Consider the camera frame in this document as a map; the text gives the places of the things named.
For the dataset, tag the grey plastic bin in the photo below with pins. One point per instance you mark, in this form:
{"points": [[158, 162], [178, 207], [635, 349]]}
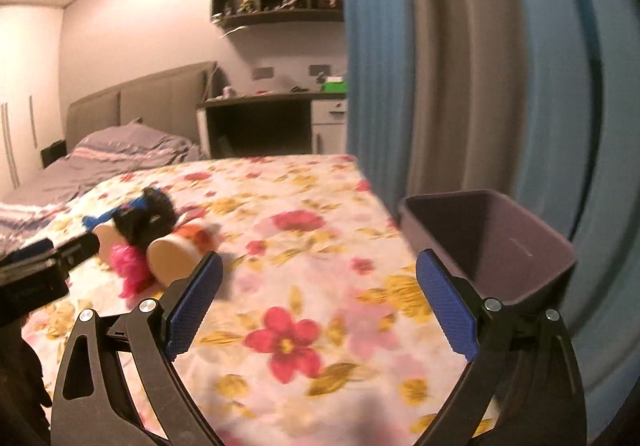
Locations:
{"points": [[475, 236]]}

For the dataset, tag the black plastic bag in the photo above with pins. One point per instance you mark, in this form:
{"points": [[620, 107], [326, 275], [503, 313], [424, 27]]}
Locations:
{"points": [[145, 216]]}

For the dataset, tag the blue and grey curtain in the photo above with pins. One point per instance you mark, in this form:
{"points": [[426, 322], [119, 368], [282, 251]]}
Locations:
{"points": [[475, 51]]}

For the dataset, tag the blue foam net sleeve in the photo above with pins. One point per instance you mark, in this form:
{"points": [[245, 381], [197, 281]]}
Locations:
{"points": [[97, 221]]}

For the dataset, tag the green box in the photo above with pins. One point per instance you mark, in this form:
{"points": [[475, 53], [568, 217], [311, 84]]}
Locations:
{"points": [[334, 86]]}

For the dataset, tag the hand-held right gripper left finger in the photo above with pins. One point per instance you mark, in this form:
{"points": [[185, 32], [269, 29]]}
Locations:
{"points": [[195, 306]]}

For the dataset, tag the white drawer cabinet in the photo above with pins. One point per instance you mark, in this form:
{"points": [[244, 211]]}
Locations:
{"points": [[330, 126]]}

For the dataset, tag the floral tablecloth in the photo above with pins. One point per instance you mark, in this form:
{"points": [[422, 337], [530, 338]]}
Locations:
{"points": [[310, 246]]}

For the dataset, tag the white paper cup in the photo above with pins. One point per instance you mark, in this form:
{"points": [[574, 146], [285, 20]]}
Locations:
{"points": [[109, 238], [172, 258]]}

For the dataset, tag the grey striped bedding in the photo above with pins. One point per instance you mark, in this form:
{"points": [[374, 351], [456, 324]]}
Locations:
{"points": [[100, 161]]}

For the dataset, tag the white desk lamp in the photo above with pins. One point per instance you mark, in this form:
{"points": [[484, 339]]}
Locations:
{"points": [[235, 30]]}

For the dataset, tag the white wardrobe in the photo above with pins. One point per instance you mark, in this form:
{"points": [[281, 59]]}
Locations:
{"points": [[25, 101]]}

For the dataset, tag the grey wall socket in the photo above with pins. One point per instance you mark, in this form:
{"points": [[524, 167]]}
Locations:
{"points": [[263, 73], [317, 70]]}

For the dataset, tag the dark nightstand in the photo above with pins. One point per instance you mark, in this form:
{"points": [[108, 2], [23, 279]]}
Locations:
{"points": [[52, 154]]}

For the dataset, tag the dark wooden desk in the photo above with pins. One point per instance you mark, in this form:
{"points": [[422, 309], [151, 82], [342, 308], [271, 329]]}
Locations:
{"points": [[260, 126]]}

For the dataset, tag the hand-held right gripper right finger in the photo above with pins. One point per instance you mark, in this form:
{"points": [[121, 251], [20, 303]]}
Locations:
{"points": [[445, 306]]}

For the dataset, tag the grey upholstered headboard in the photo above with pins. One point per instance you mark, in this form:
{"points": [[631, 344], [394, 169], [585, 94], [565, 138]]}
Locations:
{"points": [[150, 96]]}

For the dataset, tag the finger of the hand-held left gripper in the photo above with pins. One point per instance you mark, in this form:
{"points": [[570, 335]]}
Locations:
{"points": [[77, 246], [30, 253]]}

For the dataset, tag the small pink plastic bag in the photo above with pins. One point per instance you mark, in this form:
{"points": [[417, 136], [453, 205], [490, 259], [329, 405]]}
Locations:
{"points": [[132, 268]]}

